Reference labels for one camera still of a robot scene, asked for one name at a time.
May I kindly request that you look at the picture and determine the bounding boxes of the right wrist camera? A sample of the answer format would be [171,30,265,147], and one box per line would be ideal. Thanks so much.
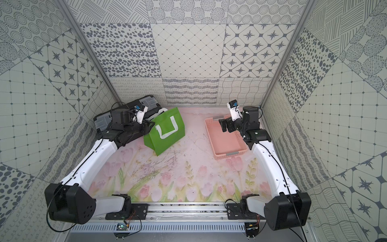
[227,99,242,121]

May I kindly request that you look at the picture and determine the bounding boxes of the black plastic toolbox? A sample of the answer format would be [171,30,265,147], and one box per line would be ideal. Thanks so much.
[94,95,167,147]

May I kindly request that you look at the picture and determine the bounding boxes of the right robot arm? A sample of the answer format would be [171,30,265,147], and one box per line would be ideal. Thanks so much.
[219,100,311,231]

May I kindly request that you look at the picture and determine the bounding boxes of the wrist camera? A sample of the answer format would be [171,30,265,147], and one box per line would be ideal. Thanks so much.
[227,99,242,121]
[134,105,148,124]

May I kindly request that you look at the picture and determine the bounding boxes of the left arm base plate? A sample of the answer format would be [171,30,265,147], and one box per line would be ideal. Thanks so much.
[105,203,149,220]

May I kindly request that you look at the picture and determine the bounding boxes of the pink plastic basket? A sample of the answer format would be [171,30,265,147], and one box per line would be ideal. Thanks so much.
[205,115,248,160]

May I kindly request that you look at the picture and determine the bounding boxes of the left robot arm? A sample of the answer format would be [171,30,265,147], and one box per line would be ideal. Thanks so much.
[44,105,154,224]

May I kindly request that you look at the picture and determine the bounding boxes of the green insulated delivery bag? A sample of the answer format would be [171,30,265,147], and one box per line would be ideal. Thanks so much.
[144,107,185,156]

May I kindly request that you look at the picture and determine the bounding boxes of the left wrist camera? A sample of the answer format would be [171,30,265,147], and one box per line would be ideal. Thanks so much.
[134,105,148,124]

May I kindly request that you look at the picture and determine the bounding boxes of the aluminium mounting rail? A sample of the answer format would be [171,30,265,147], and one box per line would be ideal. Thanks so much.
[61,201,312,224]

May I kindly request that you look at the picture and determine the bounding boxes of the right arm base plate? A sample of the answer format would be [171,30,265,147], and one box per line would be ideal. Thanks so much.
[225,202,265,220]

